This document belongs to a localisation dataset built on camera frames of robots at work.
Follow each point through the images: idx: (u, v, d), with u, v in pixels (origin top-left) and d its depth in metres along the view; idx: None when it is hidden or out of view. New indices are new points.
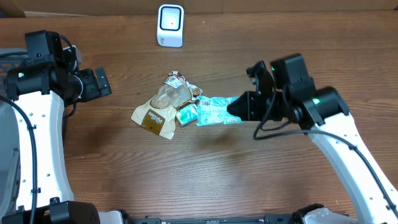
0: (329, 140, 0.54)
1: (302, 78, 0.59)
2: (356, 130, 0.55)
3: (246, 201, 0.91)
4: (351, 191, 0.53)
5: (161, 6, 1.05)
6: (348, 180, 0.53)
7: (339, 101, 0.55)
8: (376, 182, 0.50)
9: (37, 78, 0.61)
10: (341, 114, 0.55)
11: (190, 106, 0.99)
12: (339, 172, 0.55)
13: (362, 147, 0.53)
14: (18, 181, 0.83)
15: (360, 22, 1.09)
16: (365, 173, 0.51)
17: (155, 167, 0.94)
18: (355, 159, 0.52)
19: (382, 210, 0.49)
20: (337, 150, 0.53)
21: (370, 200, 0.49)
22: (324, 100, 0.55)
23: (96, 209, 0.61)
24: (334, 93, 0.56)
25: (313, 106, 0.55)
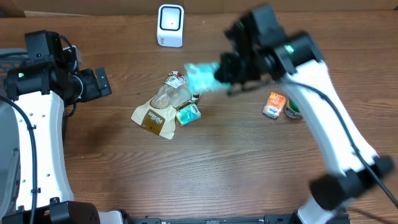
0: (300, 89, 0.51)
1: (272, 28, 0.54)
2: (328, 78, 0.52)
3: (245, 201, 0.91)
4: (319, 137, 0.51)
5: (161, 5, 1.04)
6: (317, 127, 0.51)
7: (311, 48, 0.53)
8: (344, 130, 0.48)
9: (37, 78, 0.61)
10: (313, 62, 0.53)
11: (190, 106, 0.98)
12: (308, 121, 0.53)
13: (332, 95, 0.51)
14: (18, 180, 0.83)
15: (360, 22, 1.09)
16: (334, 121, 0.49)
17: (155, 167, 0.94)
18: (324, 108, 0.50)
19: (347, 156, 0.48)
20: (308, 99, 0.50)
21: (337, 147, 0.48)
22: (296, 47, 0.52)
23: (96, 209, 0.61)
24: (306, 40, 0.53)
25: (285, 53, 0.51)
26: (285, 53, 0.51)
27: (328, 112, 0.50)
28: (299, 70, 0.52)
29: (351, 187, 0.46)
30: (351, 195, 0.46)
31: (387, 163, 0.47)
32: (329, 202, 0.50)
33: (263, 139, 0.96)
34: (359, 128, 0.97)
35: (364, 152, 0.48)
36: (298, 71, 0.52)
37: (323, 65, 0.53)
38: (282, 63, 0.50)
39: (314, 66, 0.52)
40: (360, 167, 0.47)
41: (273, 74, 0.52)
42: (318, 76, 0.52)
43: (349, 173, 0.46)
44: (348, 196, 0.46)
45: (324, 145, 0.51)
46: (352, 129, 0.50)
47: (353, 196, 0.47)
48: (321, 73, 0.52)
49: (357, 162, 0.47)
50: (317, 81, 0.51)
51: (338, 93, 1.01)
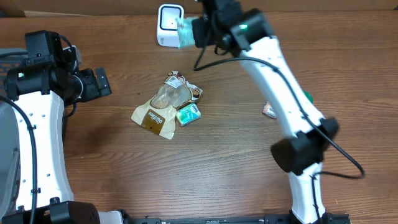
0: (255, 65, 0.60)
1: (229, 4, 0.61)
2: (278, 52, 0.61)
3: (246, 201, 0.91)
4: (275, 107, 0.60)
5: (161, 5, 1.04)
6: (272, 98, 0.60)
7: (263, 24, 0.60)
8: (293, 96, 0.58)
9: (37, 78, 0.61)
10: (265, 38, 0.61)
11: (190, 106, 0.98)
12: (265, 92, 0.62)
13: (282, 68, 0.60)
14: (18, 181, 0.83)
15: (360, 22, 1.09)
16: (286, 91, 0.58)
17: (155, 167, 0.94)
18: (277, 79, 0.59)
19: (297, 119, 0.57)
20: (263, 73, 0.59)
21: (289, 112, 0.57)
22: (250, 25, 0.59)
23: (96, 209, 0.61)
24: (259, 17, 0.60)
25: (240, 32, 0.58)
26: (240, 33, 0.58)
27: (280, 83, 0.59)
28: (252, 46, 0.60)
29: (301, 145, 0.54)
30: (302, 152, 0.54)
31: (332, 123, 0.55)
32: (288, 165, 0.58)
33: (263, 139, 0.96)
34: (359, 128, 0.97)
35: (311, 114, 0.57)
36: (252, 48, 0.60)
37: (275, 40, 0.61)
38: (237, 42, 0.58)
39: (267, 42, 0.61)
40: (310, 128, 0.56)
41: (229, 49, 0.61)
42: (270, 51, 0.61)
43: (300, 134, 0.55)
44: (299, 154, 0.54)
45: (278, 112, 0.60)
46: (301, 96, 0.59)
47: (304, 155, 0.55)
48: (272, 48, 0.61)
49: (306, 124, 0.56)
50: (269, 55, 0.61)
51: (338, 93, 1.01)
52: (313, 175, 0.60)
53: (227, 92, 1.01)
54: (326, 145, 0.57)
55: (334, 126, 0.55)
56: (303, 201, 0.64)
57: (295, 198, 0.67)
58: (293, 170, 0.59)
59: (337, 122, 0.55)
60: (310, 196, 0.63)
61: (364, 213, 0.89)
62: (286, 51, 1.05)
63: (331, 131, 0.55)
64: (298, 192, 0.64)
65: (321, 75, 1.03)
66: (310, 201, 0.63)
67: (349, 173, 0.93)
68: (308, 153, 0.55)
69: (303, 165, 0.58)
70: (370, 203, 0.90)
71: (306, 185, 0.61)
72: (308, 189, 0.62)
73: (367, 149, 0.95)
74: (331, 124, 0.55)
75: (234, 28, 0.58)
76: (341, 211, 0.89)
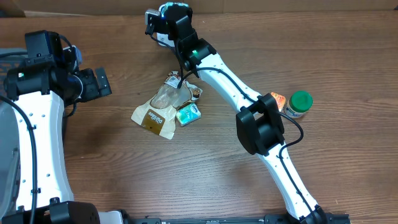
0: (205, 71, 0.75)
1: (188, 33, 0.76)
2: (221, 60, 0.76)
3: (246, 201, 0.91)
4: (227, 99, 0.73)
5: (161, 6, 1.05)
6: (222, 93, 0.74)
7: (210, 46, 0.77)
8: (234, 86, 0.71)
9: (37, 78, 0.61)
10: (211, 55, 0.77)
11: (190, 106, 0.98)
12: (220, 92, 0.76)
13: (226, 69, 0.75)
14: (17, 181, 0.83)
15: (360, 22, 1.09)
16: (230, 84, 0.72)
17: (155, 167, 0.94)
18: (222, 78, 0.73)
19: (241, 101, 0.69)
20: (212, 77, 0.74)
21: (234, 97, 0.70)
22: (200, 51, 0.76)
23: (96, 209, 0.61)
24: (206, 44, 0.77)
25: (193, 56, 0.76)
26: (196, 57, 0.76)
27: (225, 80, 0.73)
28: (203, 61, 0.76)
29: (245, 119, 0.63)
30: (248, 124, 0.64)
31: (267, 97, 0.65)
32: (249, 145, 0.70)
33: None
34: (359, 128, 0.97)
35: (250, 94, 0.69)
36: (201, 62, 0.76)
37: (217, 55, 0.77)
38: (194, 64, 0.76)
39: (211, 56, 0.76)
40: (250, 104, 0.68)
41: (191, 71, 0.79)
42: (214, 60, 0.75)
43: (242, 109, 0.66)
44: (245, 127, 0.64)
45: (231, 102, 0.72)
46: (241, 84, 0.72)
47: (252, 128, 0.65)
48: (216, 59, 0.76)
49: (247, 102, 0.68)
50: (214, 63, 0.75)
51: (339, 93, 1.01)
52: (280, 155, 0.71)
53: None
54: (273, 119, 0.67)
55: (270, 99, 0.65)
56: (285, 190, 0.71)
57: (285, 198, 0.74)
58: (256, 150, 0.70)
59: (272, 95, 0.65)
60: (288, 182, 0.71)
61: (364, 213, 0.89)
62: (286, 51, 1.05)
63: (269, 104, 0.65)
64: (280, 183, 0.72)
65: (321, 75, 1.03)
66: (292, 188, 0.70)
67: (349, 173, 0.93)
68: (255, 126, 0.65)
69: (261, 143, 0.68)
70: (370, 203, 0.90)
71: (278, 168, 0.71)
72: (283, 173, 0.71)
73: (367, 149, 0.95)
74: (267, 98, 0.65)
75: (189, 54, 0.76)
76: (341, 212, 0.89)
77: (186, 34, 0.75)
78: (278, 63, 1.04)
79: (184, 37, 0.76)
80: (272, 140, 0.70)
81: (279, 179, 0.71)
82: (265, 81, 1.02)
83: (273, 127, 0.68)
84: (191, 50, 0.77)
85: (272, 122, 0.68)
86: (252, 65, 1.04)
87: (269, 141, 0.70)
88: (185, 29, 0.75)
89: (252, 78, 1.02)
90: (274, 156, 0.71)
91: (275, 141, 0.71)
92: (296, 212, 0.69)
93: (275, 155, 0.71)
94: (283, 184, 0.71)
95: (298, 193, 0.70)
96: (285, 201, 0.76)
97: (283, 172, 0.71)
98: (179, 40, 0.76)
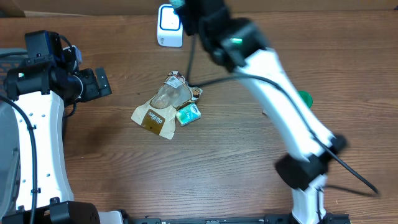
0: (254, 83, 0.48)
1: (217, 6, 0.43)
2: (278, 65, 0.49)
3: (246, 201, 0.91)
4: (280, 129, 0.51)
5: (161, 5, 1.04)
6: (277, 120, 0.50)
7: (256, 29, 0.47)
8: (300, 117, 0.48)
9: (36, 78, 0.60)
10: (261, 50, 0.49)
11: (190, 106, 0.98)
12: (269, 112, 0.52)
13: (287, 84, 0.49)
14: (17, 181, 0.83)
15: (360, 22, 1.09)
16: (292, 111, 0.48)
17: (155, 167, 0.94)
18: (282, 99, 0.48)
19: (306, 141, 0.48)
20: (265, 93, 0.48)
21: (298, 135, 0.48)
22: (244, 38, 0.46)
23: (96, 209, 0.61)
24: (250, 25, 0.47)
25: (231, 45, 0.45)
26: (234, 47, 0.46)
27: (286, 103, 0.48)
28: (250, 61, 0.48)
29: (311, 168, 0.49)
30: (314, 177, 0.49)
31: (341, 141, 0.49)
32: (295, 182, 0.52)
33: (263, 139, 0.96)
34: (359, 128, 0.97)
35: (319, 133, 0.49)
36: (248, 63, 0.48)
37: (272, 51, 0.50)
38: (232, 60, 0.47)
39: (263, 54, 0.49)
40: (319, 149, 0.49)
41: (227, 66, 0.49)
42: (268, 65, 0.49)
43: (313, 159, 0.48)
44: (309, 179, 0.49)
45: (286, 137, 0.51)
46: (308, 113, 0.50)
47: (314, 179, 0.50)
48: (270, 61, 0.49)
49: (316, 145, 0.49)
50: (268, 71, 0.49)
51: (338, 93, 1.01)
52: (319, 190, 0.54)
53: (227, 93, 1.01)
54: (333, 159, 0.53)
55: (340, 142, 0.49)
56: (306, 211, 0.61)
57: (298, 201, 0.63)
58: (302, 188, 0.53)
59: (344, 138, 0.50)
60: (313, 205, 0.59)
61: (364, 213, 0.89)
62: (286, 51, 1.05)
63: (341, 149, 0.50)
64: (301, 201, 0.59)
65: (321, 75, 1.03)
66: (314, 209, 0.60)
67: (349, 173, 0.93)
68: (317, 173, 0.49)
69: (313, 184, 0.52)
70: (371, 203, 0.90)
71: (311, 200, 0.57)
72: (314, 203, 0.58)
73: (367, 149, 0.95)
74: (337, 141, 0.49)
75: (225, 42, 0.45)
76: (341, 211, 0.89)
77: (214, 7, 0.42)
78: None
79: (210, 12, 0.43)
80: None
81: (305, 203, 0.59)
82: None
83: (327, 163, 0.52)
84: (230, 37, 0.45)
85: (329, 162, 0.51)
86: None
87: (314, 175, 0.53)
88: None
89: None
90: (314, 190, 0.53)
91: None
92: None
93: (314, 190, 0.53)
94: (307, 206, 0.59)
95: (317, 216, 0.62)
96: (295, 205, 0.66)
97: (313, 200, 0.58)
98: (201, 18, 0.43)
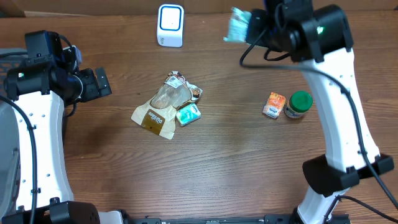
0: (323, 81, 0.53)
1: None
2: (352, 70, 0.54)
3: (246, 201, 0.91)
4: (328, 130, 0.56)
5: (161, 5, 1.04)
6: (330, 122, 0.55)
7: (342, 23, 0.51)
8: (356, 129, 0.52)
9: (37, 78, 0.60)
10: (344, 48, 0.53)
11: (190, 106, 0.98)
12: (323, 112, 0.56)
13: (352, 93, 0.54)
14: (18, 181, 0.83)
15: (360, 22, 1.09)
16: (350, 121, 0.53)
17: (155, 167, 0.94)
18: (344, 104, 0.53)
19: (353, 154, 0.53)
20: (329, 93, 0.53)
21: (346, 145, 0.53)
22: (328, 28, 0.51)
23: (96, 209, 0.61)
24: (339, 17, 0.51)
25: (313, 30, 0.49)
26: (316, 33, 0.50)
27: (347, 111, 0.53)
28: (326, 57, 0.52)
29: (349, 183, 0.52)
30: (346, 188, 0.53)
31: (388, 166, 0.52)
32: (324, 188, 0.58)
33: (263, 139, 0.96)
34: None
35: (369, 152, 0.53)
36: (324, 60, 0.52)
37: (352, 54, 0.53)
38: (308, 45, 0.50)
39: (344, 54, 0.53)
40: (363, 164, 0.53)
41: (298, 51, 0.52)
42: (344, 68, 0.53)
43: (350, 171, 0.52)
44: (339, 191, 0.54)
45: (333, 142, 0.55)
46: (364, 127, 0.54)
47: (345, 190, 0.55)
48: (347, 65, 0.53)
49: (360, 160, 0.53)
50: (341, 73, 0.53)
51: None
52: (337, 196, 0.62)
53: (227, 93, 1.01)
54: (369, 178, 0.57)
55: (387, 167, 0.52)
56: (316, 213, 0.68)
57: (309, 201, 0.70)
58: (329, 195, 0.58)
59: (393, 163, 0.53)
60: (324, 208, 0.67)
61: (364, 213, 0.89)
62: None
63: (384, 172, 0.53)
64: (315, 202, 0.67)
65: None
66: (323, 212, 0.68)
67: None
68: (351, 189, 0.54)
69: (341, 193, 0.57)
70: (371, 203, 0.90)
71: (326, 203, 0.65)
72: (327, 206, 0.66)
73: None
74: (385, 165, 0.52)
75: (305, 24, 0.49)
76: (341, 211, 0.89)
77: None
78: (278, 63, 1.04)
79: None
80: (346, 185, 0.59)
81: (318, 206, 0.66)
82: (265, 81, 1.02)
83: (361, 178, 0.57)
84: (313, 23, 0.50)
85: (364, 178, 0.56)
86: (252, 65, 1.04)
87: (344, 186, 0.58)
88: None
89: (252, 79, 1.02)
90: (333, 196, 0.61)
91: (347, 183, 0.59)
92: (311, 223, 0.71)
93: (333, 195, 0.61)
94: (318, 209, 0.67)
95: (322, 218, 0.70)
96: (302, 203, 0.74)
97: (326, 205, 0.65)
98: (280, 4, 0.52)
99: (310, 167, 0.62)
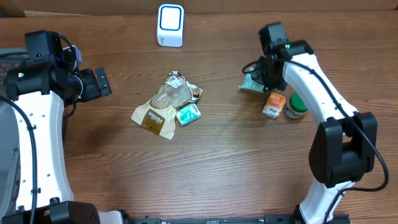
0: (294, 68, 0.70)
1: (282, 38, 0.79)
2: (316, 63, 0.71)
3: (246, 201, 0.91)
4: (310, 106, 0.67)
5: (161, 5, 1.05)
6: (308, 98, 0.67)
7: (306, 46, 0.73)
8: (326, 90, 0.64)
9: (37, 78, 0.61)
10: (307, 53, 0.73)
11: (190, 106, 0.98)
12: (304, 97, 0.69)
13: (319, 73, 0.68)
14: (18, 181, 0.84)
15: (360, 22, 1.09)
16: (322, 90, 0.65)
17: (155, 167, 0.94)
18: (313, 80, 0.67)
19: (331, 110, 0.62)
20: (301, 76, 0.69)
21: (322, 104, 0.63)
22: (295, 46, 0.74)
23: (96, 209, 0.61)
24: (304, 42, 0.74)
25: (285, 50, 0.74)
26: (286, 49, 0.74)
27: (317, 84, 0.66)
28: (295, 58, 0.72)
29: (332, 130, 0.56)
30: (333, 138, 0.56)
31: (370, 119, 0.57)
32: (321, 170, 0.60)
33: (263, 139, 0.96)
34: None
35: (346, 107, 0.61)
36: (293, 58, 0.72)
37: (313, 56, 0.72)
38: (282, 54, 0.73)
39: (306, 55, 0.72)
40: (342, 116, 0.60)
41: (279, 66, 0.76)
42: (310, 60, 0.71)
43: (331, 119, 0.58)
44: (328, 143, 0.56)
45: (315, 112, 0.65)
46: (336, 94, 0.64)
47: (337, 147, 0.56)
48: (311, 60, 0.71)
49: (339, 114, 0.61)
50: (308, 63, 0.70)
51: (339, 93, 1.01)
52: (341, 190, 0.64)
53: (227, 93, 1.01)
54: (366, 149, 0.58)
55: (371, 122, 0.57)
56: (317, 209, 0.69)
57: (310, 198, 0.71)
58: (329, 180, 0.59)
59: (374, 116, 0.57)
60: (326, 204, 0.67)
61: (364, 213, 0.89)
62: None
63: (369, 126, 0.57)
64: (318, 197, 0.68)
65: None
66: (324, 209, 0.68)
67: None
68: (339, 148, 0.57)
69: (339, 171, 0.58)
70: (371, 203, 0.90)
71: (328, 198, 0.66)
72: (328, 201, 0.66)
73: None
74: (368, 118, 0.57)
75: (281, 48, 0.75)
76: (341, 212, 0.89)
77: (278, 37, 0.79)
78: None
79: (275, 42, 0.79)
80: (347, 177, 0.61)
81: (321, 200, 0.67)
82: None
83: (360, 157, 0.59)
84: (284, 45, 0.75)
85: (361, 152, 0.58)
86: None
87: (346, 175, 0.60)
88: (277, 33, 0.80)
89: None
90: (336, 189, 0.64)
91: (349, 178, 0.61)
92: (309, 219, 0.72)
93: (336, 188, 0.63)
94: (321, 204, 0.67)
95: (323, 216, 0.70)
96: (303, 200, 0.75)
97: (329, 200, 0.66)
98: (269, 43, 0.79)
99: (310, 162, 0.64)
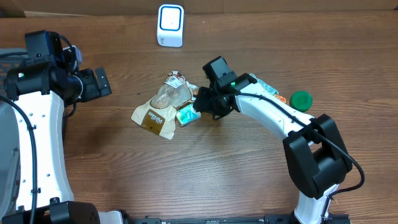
0: (245, 100, 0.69)
1: (226, 72, 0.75)
2: (263, 89, 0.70)
3: (246, 201, 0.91)
4: (273, 129, 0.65)
5: (161, 5, 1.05)
6: (269, 123, 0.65)
7: (250, 77, 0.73)
8: (278, 109, 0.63)
9: (36, 78, 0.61)
10: (252, 84, 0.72)
11: (190, 106, 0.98)
12: (265, 122, 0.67)
13: (267, 95, 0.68)
14: (17, 181, 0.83)
15: (360, 22, 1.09)
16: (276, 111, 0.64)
17: (155, 167, 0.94)
18: (265, 104, 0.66)
19: (288, 124, 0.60)
20: (254, 104, 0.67)
21: (279, 121, 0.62)
22: (240, 83, 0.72)
23: (96, 209, 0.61)
24: (247, 76, 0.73)
25: (232, 88, 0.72)
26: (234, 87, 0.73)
27: (269, 106, 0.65)
28: (243, 90, 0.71)
29: (297, 145, 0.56)
30: (300, 152, 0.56)
31: (328, 121, 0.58)
32: (304, 185, 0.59)
33: (263, 139, 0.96)
34: (359, 128, 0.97)
35: (300, 117, 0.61)
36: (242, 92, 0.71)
37: (259, 83, 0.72)
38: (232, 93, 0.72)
39: (252, 86, 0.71)
40: (301, 127, 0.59)
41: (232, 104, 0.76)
42: (256, 88, 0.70)
43: (292, 134, 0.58)
44: (298, 157, 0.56)
45: (278, 131, 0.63)
46: (289, 108, 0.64)
47: (307, 157, 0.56)
48: (258, 88, 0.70)
49: (297, 126, 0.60)
50: (256, 91, 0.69)
51: (339, 93, 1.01)
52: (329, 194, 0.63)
53: None
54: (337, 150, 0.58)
55: (329, 124, 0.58)
56: (313, 214, 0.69)
57: (301, 206, 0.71)
58: (313, 191, 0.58)
59: (329, 117, 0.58)
60: (319, 208, 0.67)
61: (364, 213, 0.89)
62: (286, 51, 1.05)
63: (328, 128, 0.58)
64: (309, 205, 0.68)
65: (320, 75, 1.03)
66: (319, 212, 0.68)
67: (348, 173, 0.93)
68: (310, 159, 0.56)
69: (321, 180, 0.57)
70: (371, 203, 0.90)
71: (320, 205, 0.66)
72: (321, 206, 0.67)
73: (368, 150, 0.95)
74: (325, 121, 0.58)
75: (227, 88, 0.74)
76: (341, 212, 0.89)
77: (223, 71, 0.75)
78: (278, 63, 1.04)
79: (221, 79, 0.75)
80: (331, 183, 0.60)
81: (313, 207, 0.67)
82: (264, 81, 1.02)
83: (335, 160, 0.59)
84: (230, 83, 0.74)
85: (334, 154, 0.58)
86: (252, 65, 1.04)
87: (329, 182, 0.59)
88: (219, 68, 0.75)
89: None
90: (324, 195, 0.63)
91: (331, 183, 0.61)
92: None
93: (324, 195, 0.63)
94: (314, 210, 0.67)
95: (320, 218, 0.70)
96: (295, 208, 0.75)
97: (321, 204, 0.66)
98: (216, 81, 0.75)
99: (291, 178, 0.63)
